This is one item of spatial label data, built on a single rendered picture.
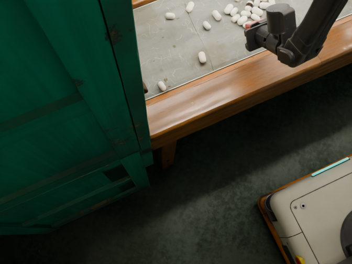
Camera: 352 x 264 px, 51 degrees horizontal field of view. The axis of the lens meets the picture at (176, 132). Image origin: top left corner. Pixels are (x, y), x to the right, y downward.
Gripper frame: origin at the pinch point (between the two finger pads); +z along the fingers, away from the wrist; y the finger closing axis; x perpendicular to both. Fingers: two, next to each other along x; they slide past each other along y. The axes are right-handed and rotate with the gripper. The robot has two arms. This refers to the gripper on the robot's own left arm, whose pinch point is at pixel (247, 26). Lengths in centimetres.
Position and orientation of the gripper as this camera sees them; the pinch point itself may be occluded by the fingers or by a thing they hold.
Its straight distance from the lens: 116.2
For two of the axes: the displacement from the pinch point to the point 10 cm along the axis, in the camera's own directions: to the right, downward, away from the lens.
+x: 2.5, 7.7, 5.8
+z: -3.4, -4.9, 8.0
